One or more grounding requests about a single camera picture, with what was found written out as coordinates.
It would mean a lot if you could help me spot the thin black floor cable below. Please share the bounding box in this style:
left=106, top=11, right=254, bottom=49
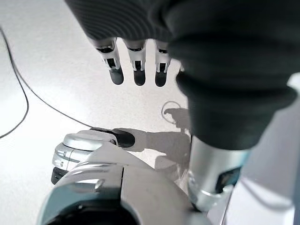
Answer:
left=0, top=25, right=94, bottom=139

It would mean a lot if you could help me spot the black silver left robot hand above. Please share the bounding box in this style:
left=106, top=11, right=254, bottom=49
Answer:
left=64, top=0, right=300, bottom=211

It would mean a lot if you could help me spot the black robot left foot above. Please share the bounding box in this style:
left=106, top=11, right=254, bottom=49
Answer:
left=90, top=127, right=136, bottom=148

